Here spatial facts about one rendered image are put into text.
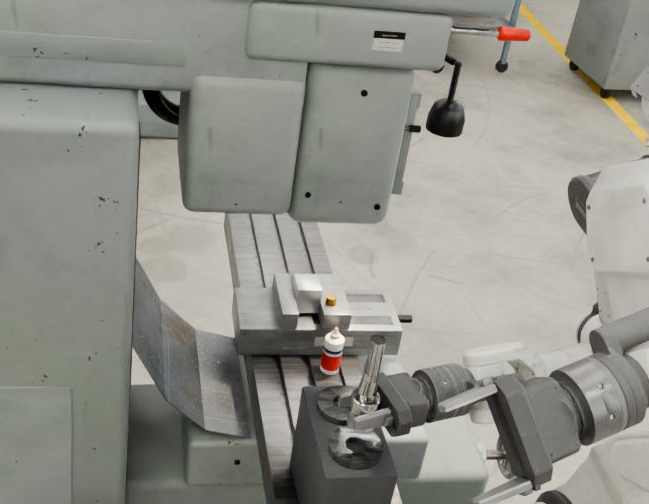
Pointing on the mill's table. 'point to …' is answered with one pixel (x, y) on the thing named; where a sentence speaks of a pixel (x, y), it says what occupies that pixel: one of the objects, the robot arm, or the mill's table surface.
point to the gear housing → (346, 35)
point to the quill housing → (349, 142)
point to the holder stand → (338, 454)
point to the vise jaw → (329, 316)
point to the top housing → (431, 6)
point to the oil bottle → (332, 352)
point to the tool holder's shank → (368, 388)
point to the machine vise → (308, 322)
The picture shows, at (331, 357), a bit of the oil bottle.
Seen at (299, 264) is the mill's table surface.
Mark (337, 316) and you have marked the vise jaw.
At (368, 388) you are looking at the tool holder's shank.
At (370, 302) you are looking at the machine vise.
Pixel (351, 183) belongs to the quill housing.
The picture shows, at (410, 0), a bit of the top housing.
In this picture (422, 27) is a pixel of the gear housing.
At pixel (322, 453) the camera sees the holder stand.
